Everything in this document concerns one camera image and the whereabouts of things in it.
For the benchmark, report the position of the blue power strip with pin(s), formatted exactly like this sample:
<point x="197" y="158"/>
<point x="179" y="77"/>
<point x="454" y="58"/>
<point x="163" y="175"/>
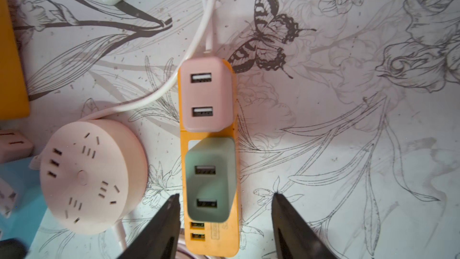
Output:
<point x="22" y="201"/>

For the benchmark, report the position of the yellow power strip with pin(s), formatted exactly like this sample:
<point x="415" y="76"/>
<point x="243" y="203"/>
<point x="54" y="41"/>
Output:
<point x="212" y="239"/>
<point x="14" y="96"/>

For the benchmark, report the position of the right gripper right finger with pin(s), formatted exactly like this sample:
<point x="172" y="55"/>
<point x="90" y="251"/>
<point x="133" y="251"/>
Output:
<point x="293" y="237"/>

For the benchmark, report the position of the pink usb charger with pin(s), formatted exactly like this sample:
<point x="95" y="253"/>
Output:
<point x="14" y="146"/>

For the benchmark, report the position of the green charger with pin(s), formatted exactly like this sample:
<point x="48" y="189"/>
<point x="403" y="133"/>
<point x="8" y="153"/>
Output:
<point x="211" y="179"/>

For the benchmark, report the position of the round beige power strip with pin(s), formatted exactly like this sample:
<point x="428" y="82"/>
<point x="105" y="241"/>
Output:
<point x="92" y="174"/>

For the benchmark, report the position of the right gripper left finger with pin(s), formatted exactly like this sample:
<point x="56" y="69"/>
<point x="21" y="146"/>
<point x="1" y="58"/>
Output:
<point x="159" y="238"/>

